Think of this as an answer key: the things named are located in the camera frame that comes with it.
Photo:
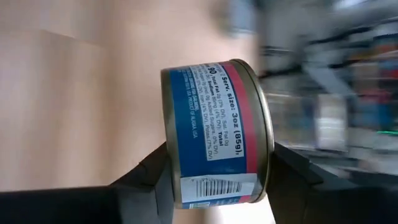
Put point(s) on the gold-lid blue red can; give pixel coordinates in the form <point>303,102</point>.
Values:
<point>211,130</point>

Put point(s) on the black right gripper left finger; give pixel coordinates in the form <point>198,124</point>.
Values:
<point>93,205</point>

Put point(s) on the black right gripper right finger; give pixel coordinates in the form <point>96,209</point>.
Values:
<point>326,205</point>

